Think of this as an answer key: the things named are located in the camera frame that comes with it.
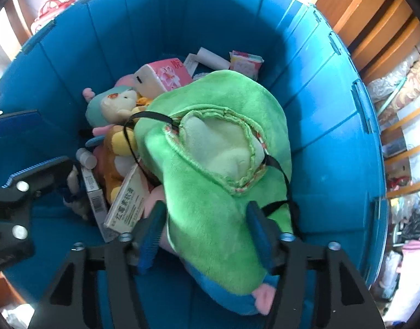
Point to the white plastic bag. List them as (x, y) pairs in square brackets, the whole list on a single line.
[(17, 315)]

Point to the green plush hat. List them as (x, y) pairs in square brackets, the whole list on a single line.
[(210, 233)]

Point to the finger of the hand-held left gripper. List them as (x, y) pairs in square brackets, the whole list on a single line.
[(17, 123), (42, 173)]

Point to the white barcode box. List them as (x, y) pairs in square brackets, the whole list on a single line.
[(93, 192)]

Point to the white printed flat box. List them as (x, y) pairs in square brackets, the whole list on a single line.
[(191, 63)]

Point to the blue plush toy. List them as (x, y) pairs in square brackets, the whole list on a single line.
[(223, 298)]

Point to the blue plastic container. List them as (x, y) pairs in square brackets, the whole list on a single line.
[(230, 13)]

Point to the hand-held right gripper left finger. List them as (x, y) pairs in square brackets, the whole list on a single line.
[(151, 236)]

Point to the teal hooded bear plush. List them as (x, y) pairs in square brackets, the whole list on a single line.
[(96, 109)]

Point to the pile of plastic bags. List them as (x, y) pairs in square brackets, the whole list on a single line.
[(412, 219)]

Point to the pink flower tissue pack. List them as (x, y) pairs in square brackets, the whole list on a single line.
[(168, 75)]

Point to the wooden door frame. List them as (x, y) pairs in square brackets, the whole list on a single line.
[(374, 13)]

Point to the pink floral cloth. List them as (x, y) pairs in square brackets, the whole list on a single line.
[(412, 281)]

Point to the rolled patterned quilt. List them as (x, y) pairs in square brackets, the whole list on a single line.
[(412, 82)]

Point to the pink packet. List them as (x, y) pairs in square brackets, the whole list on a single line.
[(246, 65)]

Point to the white medicine box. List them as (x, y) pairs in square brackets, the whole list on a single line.
[(126, 205)]

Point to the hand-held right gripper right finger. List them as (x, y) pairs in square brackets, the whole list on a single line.
[(261, 246)]

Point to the brown wooden bars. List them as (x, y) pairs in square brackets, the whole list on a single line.
[(23, 17)]

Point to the beige plush toy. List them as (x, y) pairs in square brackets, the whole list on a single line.
[(72, 181)]

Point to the wooden furniture edge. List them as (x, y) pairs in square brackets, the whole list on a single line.
[(4, 288)]

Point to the white paper roll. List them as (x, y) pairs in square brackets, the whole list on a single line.
[(213, 60)]

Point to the orange yellow plush toy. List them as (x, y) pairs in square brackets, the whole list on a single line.
[(115, 174)]

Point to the small white bottle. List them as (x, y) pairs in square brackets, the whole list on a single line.
[(86, 158)]

